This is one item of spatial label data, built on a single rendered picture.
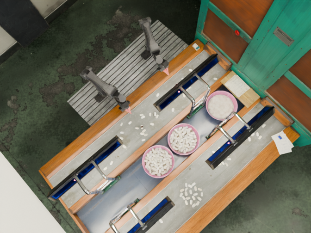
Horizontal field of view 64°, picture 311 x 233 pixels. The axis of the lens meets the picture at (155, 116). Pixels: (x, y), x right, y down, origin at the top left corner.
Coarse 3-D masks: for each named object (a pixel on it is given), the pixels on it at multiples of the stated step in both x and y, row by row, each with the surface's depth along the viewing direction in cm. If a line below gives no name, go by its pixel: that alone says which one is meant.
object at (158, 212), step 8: (168, 200) 166; (160, 208) 164; (168, 208) 167; (144, 216) 168; (152, 216) 163; (160, 216) 166; (136, 224) 167; (144, 224) 162; (152, 224) 165; (128, 232) 166; (136, 232) 161; (144, 232) 164
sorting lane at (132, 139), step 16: (192, 64) 228; (176, 80) 225; (208, 80) 224; (160, 96) 222; (192, 96) 221; (144, 112) 219; (160, 112) 218; (176, 112) 218; (112, 128) 217; (128, 128) 216; (144, 128) 216; (160, 128) 215; (96, 144) 214; (128, 144) 213; (80, 160) 211; (112, 160) 210; (64, 176) 209; (96, 176) 207; (80, 192) 205
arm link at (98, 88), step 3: (84, 69) 197; (87, 69) 196; (81, 72) 197; (84, 72) 196; (87, 72) 196; (87, 78) 199; (90, 81) 206; (93, 84) 208; (96, 84) 209; (96, 87) 213; (99, 87) 213; (99, 90) 215; (102, 90) 217; (102, 93) 218
